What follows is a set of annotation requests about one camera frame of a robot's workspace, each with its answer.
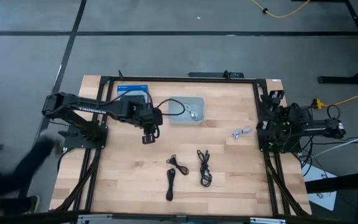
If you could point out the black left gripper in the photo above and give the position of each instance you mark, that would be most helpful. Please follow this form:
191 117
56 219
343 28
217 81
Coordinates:
151 119

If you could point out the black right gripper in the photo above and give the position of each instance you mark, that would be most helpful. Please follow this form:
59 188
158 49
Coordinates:
273 108

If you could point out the small blue-grey connector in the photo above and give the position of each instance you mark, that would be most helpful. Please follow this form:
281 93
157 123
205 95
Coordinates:
241 132

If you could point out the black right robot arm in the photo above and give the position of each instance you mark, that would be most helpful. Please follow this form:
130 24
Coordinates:
319 127

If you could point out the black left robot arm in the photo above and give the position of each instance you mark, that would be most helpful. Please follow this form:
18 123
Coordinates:
82 106

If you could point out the grey plastic bin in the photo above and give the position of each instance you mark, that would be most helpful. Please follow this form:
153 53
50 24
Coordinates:
179 119

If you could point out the yellow power plug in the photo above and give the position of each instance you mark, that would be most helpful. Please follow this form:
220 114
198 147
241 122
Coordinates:
318 103

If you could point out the blue game controller box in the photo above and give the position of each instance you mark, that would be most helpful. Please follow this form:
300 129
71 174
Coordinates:
129 88

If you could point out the white paper sheet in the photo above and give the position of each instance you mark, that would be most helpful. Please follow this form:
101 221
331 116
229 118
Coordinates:
322 186

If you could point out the black furniture bar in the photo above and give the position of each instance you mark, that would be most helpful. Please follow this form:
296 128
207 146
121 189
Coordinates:
337 185

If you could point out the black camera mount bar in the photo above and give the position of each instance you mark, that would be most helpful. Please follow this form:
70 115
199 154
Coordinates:
216 74

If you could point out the black aluminium table frame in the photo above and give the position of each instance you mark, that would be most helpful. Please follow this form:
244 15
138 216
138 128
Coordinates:
182 79

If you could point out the silver metal bracket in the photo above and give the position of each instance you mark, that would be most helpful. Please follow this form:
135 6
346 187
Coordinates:
95 219
267 221

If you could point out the black metal stand frame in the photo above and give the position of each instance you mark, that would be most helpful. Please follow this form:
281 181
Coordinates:
357 29

